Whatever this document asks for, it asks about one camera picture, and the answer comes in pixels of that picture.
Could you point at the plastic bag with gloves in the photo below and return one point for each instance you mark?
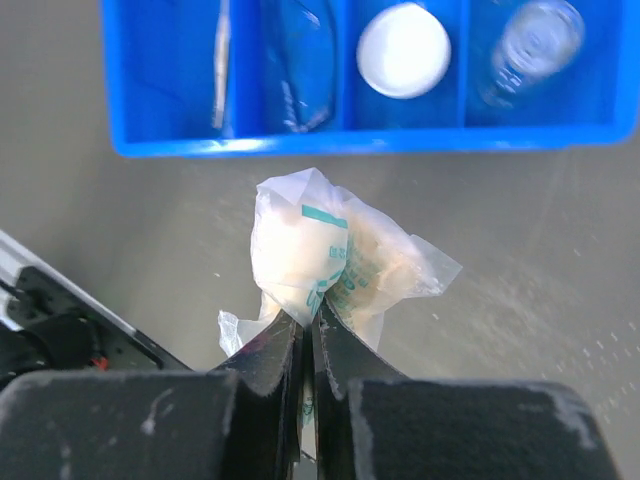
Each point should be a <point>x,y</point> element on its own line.
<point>312,241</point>

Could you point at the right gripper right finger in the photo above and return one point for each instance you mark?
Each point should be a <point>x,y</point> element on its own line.
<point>373,422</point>

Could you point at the small glass beaker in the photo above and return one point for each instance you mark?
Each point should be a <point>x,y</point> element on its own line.
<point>540,39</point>

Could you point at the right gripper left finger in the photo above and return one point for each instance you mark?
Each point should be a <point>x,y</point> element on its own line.
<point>238,421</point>

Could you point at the white round dish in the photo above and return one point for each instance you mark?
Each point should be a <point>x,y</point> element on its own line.
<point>404,51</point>

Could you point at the blue frame safety goggles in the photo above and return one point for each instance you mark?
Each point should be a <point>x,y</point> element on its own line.
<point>300,65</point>

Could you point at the blue plastic compartment bin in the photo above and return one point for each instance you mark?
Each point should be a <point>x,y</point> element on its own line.
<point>186,78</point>

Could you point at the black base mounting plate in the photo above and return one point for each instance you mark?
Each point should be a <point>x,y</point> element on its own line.
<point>69,342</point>

